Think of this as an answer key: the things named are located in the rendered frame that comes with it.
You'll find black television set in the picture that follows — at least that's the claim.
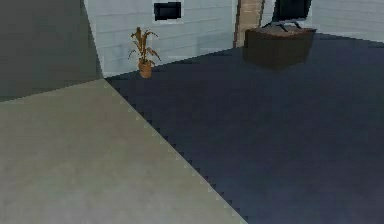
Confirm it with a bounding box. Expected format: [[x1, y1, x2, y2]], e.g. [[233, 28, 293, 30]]
[[262, 0, 314, 33]]

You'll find brown wooden room door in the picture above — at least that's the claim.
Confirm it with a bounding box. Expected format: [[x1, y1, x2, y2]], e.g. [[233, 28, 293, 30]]
[[234, 0, 266, 49]]

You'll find brown potted house plant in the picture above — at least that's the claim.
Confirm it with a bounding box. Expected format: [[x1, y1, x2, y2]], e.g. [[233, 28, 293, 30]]
[[128, 26, 162, 79]]

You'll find dark brown television stand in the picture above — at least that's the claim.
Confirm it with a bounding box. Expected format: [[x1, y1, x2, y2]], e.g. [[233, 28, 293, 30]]
[[242, 25, 318, 71]]

